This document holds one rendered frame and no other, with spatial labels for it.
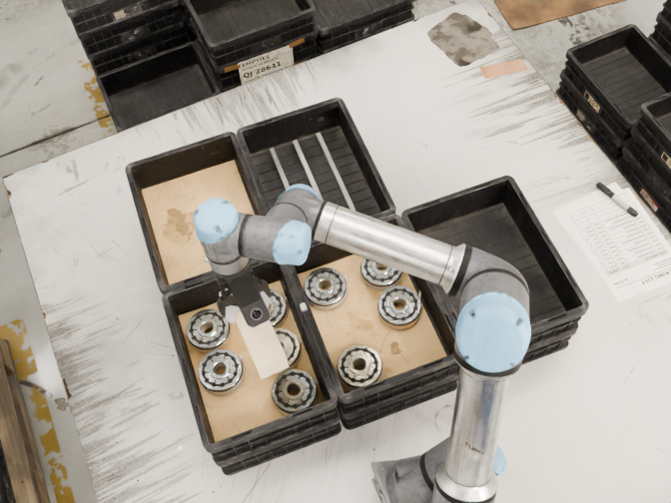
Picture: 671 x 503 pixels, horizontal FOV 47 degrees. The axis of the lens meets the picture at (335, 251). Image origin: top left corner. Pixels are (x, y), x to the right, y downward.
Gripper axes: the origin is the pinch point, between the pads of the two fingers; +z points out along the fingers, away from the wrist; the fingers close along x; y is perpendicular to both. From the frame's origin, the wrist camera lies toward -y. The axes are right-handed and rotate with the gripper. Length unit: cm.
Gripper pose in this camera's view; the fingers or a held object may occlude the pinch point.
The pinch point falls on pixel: (250, 315)
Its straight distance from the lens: 160.2
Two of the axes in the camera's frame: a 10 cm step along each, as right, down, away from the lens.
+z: 0.6, 5.0, 8.6
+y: -4.2, -7.7, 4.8
